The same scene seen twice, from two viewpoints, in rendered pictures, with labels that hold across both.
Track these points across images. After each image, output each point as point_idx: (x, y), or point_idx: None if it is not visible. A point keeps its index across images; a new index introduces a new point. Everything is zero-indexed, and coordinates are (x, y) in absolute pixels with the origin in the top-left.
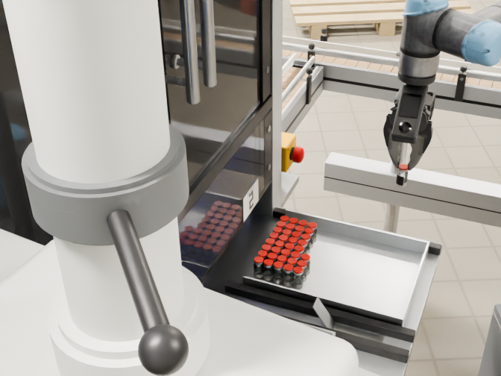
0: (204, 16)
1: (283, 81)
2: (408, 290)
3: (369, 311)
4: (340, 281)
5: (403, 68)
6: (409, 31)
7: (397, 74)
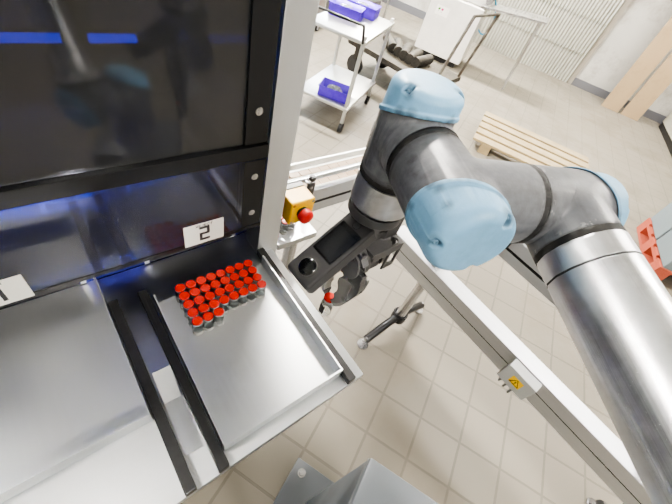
0: None
1: None
2: (280, 405)
3: (207, 411)
4: (236, 352)
5: (353, 188)
6: (372, 136)
7: None
